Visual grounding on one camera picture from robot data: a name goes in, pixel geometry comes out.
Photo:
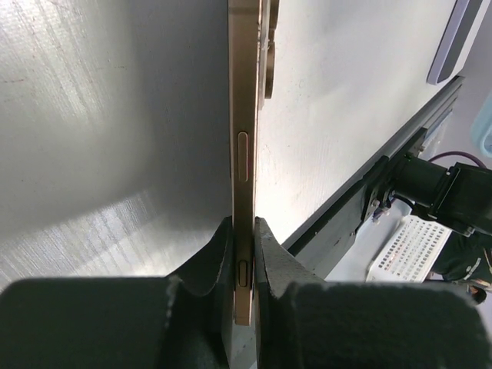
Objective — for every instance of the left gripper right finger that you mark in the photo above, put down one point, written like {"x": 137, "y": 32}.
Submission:
{"x": 303, "y": 321}

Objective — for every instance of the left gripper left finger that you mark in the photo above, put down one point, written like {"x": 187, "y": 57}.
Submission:
{"x": 182, "y": 320}

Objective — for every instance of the right white cable duct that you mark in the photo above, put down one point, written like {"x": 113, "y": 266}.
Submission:
{"x": 410, "y": 252}

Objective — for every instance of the phone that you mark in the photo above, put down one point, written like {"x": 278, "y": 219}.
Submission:
{"x": 459, "y": 24}
{"x": 480, "y": 131}

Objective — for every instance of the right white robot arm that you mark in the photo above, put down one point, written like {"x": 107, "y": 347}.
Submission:
{"x": 458, "y": 198}

